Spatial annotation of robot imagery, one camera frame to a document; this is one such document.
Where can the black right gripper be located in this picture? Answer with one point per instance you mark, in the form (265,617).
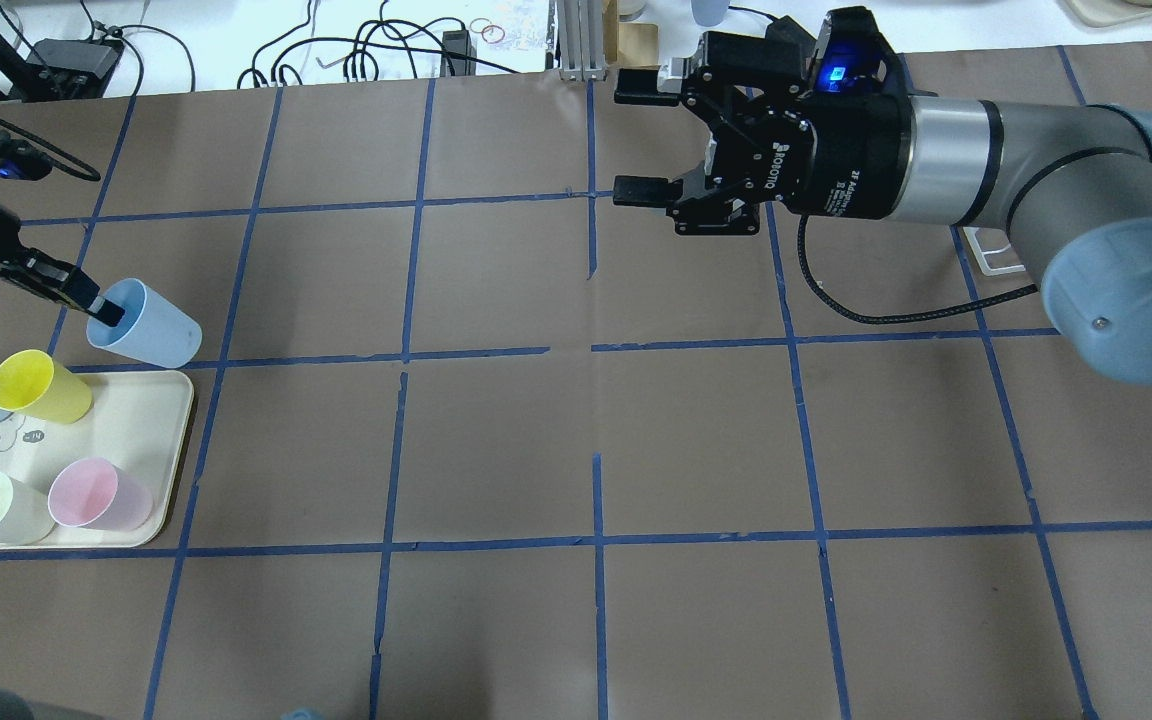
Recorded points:
(851,155)

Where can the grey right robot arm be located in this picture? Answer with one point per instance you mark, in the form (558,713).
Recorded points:
(520,215)

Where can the yellow plastic cup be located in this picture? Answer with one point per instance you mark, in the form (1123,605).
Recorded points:
(33,383)

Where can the pink plastic cup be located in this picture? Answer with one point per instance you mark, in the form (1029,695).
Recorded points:
(94,493)

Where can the cream plastic tray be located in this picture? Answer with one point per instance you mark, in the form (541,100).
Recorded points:
(138,420)

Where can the black power adapter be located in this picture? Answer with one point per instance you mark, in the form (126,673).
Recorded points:
(75,69)

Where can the aluminium frame post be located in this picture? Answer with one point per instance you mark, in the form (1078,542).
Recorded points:
(580,40)

